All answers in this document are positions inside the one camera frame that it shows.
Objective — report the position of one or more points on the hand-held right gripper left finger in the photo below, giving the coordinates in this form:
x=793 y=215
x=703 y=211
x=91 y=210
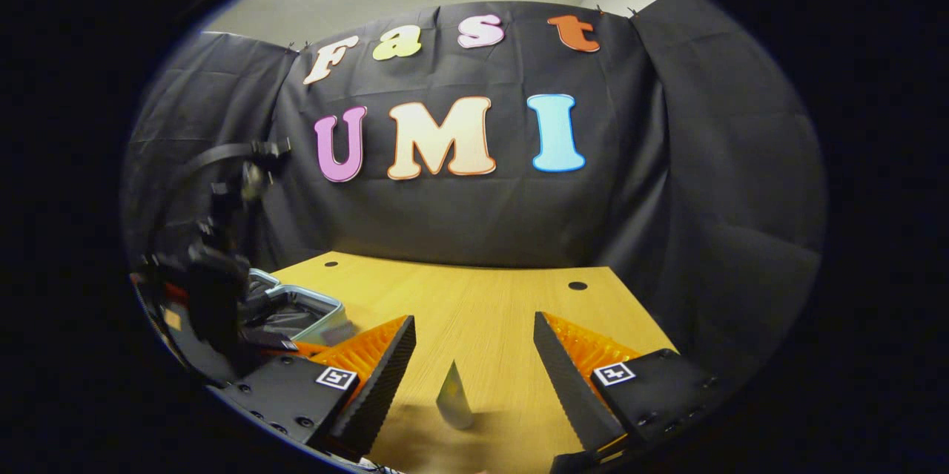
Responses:
x=385 y=385

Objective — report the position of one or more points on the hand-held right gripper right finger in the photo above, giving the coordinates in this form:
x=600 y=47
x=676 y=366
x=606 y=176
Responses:
x=567 y=385

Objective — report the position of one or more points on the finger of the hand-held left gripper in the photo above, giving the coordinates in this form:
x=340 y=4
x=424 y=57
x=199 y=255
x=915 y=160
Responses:
x=270 y=340

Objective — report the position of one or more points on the light blue suitcase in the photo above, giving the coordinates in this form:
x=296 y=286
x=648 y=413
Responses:
x=326 y=318

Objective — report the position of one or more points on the pale green skincare tube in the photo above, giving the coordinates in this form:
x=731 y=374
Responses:
x=454 y=400

